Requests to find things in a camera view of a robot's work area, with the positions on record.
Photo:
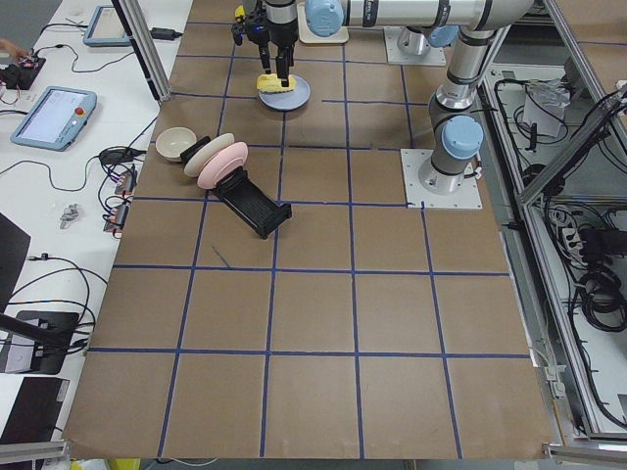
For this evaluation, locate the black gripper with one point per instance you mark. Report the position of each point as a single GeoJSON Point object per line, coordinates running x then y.
{"type": "Point", "coordinates": [281, 32]}

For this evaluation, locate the yellow bread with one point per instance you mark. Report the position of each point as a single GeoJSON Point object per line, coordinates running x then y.
{"type": "Point", "coordinates": [271, 83]}

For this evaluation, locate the blue plate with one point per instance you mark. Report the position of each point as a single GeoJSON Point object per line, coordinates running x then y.
{"type": "Point", "coordinates": [289, 101]}

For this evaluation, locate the pink plate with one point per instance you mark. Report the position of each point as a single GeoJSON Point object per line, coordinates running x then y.
{"type": "Point", "coordinates": [222, 164]}

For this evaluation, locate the cream plate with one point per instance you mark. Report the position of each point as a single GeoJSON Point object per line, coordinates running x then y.
{"type": "Point", "coordinates": [200, 153]}

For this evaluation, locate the white rectangular tray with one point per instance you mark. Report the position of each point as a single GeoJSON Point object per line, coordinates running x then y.
{"type": "Point", "coordinates": [307, 37]}

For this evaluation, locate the black power adapter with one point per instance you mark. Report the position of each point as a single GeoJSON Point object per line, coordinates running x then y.
{"type": "Point", "coordinates": [168, 34]}

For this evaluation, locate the cream bowl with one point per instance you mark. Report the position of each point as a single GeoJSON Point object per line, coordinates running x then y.
{"type": "Point", "coordinates": [173, 141]}

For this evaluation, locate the black dish rack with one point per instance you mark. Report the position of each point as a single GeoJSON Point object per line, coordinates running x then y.
{"type": "Point", "coordinates": [250, 203]}

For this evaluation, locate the far teach pendant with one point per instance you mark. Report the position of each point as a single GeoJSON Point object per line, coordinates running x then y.
{"type": "Point", "coordinates": [105, 29]}

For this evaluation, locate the teach pendant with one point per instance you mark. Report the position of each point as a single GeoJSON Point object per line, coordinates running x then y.
{"type": "Point", "coordinates": [56, 119]}
{"type": "Point", "coordinates": [105, 29]}

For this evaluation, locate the near teach pendant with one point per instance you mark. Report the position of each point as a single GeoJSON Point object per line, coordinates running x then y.
{"type": "Point", "coordinates": [56, 119]}

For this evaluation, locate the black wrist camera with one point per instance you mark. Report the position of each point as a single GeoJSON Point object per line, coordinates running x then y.
{"type": "Point", "coordinates": [251, 26]}

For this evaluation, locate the aluminium frame post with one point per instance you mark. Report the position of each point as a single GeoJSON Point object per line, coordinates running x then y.
{"type": "Point", "coordinates": [138, 33]}

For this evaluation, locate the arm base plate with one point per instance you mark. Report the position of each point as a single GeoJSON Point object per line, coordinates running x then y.
{"type": "Point", "coordinates": [428, 189]}
{"type": "Point", "coordinates": [407, 47]}

